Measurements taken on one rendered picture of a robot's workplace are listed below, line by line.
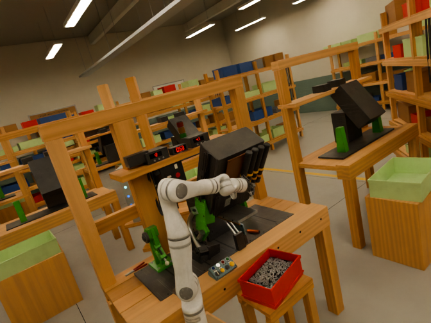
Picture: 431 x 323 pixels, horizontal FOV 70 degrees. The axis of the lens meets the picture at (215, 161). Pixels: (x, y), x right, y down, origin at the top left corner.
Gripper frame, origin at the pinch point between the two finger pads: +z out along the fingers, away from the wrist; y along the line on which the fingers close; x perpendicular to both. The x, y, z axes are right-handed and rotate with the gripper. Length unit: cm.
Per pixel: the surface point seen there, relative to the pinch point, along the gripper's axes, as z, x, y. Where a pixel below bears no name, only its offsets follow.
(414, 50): 259, -154, 93
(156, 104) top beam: -5, 32, 81
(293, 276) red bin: 10, 8, -51
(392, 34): 776, -258, 330
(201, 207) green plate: 3.7, 38.2, 6.7
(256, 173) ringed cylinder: 16.6, 0.3, 9.0
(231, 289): 2, 42, -44
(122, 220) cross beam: -11, 91, 25
